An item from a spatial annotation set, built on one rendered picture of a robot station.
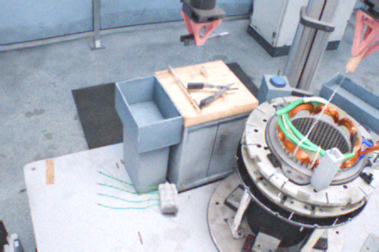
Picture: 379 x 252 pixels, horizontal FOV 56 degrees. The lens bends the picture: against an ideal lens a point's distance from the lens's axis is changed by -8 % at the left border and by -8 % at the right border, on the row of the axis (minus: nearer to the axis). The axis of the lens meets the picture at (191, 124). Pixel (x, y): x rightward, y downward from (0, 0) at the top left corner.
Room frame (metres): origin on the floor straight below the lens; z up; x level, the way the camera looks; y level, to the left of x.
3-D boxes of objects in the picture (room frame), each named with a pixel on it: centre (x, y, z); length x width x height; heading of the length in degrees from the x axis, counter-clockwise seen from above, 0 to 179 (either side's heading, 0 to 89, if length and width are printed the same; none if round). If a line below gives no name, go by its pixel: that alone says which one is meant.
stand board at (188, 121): (0.77, -0.02, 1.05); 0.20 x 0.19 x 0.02; 123
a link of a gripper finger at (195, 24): (0.79, 0.02, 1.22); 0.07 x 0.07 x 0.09; 33
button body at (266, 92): (0.89, -0.22, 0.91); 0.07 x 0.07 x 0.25; 10
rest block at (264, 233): (0.49, -0.23, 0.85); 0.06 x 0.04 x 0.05; 72
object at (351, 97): (0.84, -0.48, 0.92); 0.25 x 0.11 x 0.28; 51
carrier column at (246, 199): (0.55, -0.16, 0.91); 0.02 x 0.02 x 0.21
